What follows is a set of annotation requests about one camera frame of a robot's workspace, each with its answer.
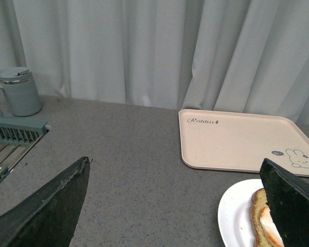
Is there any white round plate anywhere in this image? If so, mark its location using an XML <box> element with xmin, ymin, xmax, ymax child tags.
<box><xmin>218</xmin><ymin>179</ymin><xmax>263</xmax><ymax>246</ymax></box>

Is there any white orange sandwich filling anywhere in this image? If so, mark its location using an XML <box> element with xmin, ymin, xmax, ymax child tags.
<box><xmin>259</xmin><ymin>207</ymin><xmax>284</xmax><ymax>247</ymax></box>

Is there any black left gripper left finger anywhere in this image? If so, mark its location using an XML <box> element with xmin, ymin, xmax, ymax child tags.
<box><xmin>0</xmin><ymin>156</ymin><xmax>90</xmax><ymax>246</ymax></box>

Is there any grey lidded travel mug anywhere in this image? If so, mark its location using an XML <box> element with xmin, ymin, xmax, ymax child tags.
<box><xmin>0</xmin><ymin>67</ymin><xmax>42</xmax><ymax>117</ymax></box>

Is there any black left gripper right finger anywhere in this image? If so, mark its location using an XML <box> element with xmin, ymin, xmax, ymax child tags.
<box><xmin>260</xmin><ymin>158</ymin><xmax>309</xmax><ymax>246</ymax></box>

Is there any beige rabbit serving tray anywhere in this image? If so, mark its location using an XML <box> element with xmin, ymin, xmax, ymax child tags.
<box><xmin>179</xmin><ymin>109</ymin><xmax>309</xmax><ymax>177</ymax></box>

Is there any green dish drying rack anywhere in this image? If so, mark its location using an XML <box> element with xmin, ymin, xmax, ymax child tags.
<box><xmin>0</xmin><ymin>116</ymin><xmax>50</xmax><ymax>183</ymax></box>

